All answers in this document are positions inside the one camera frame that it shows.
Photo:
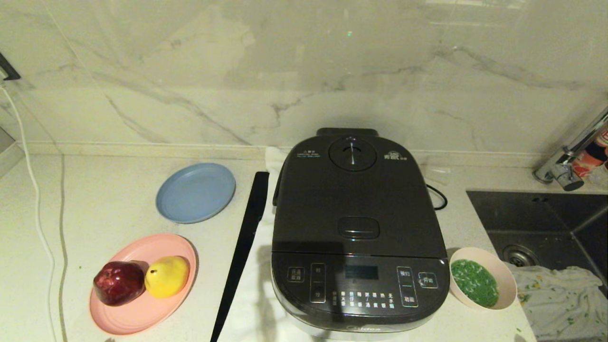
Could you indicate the long black flat strip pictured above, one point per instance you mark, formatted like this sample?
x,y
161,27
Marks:
x,y
244,242

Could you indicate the pink plastic plate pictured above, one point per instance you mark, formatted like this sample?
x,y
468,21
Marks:
x,y
137,316

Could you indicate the chrome faucet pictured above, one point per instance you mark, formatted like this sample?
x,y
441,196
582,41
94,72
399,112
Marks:
x,y
563,173

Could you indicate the round steel sink drain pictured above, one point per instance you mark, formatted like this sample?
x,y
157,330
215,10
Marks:
x,y
520,256

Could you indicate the pink plastic bowl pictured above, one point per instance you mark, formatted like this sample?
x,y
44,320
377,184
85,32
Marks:
x,y
507,280

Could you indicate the chopped green onion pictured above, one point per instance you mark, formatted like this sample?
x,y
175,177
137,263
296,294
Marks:
x,y
474,282

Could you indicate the yellow pear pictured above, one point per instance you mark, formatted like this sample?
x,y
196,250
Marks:
x,y
167,278

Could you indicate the orange juice bottle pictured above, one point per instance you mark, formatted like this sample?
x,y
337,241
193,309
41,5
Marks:
x,y
586,161

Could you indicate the white cloth with green specks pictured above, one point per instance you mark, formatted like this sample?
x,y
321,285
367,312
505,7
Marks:
x,y
560,299

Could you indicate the red apple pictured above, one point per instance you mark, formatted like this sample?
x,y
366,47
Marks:
x,y
118,284

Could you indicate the black wall fixture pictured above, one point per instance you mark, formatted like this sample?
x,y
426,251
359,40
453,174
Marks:
x,y
8,69

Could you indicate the black rice cooker lid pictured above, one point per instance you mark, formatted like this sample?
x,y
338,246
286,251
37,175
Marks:
x,y
380,199

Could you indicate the blue plastic plate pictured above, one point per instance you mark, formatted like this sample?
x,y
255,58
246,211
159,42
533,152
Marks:
x,y
195,192

